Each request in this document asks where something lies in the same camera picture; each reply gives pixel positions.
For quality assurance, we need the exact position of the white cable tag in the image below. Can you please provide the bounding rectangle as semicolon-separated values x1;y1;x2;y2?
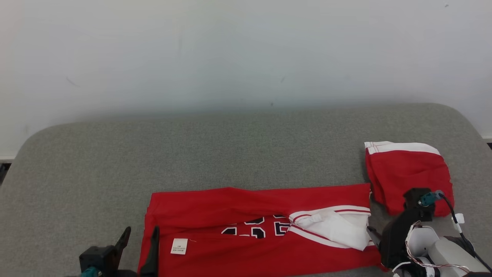
451;213;466;234

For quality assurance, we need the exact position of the grey fabric sofa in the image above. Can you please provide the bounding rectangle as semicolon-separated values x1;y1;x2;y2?
0;103;492;277

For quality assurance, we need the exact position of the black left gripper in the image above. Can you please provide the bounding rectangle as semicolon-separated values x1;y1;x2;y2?
111;226;160;277

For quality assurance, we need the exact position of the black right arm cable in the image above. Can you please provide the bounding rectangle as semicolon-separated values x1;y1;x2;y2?
438;194;492;272

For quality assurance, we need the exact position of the red shorts white stripe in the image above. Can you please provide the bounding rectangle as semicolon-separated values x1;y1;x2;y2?
364;141;455;216

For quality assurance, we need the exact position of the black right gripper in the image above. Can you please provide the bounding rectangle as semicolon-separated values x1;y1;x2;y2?
366;209;435;270

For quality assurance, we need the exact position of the thin red white wire bundle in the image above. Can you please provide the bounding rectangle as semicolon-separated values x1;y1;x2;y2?
392;221;471;274

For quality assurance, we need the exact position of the red basketball jersey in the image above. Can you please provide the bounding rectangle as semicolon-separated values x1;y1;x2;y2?
137;183;386;277

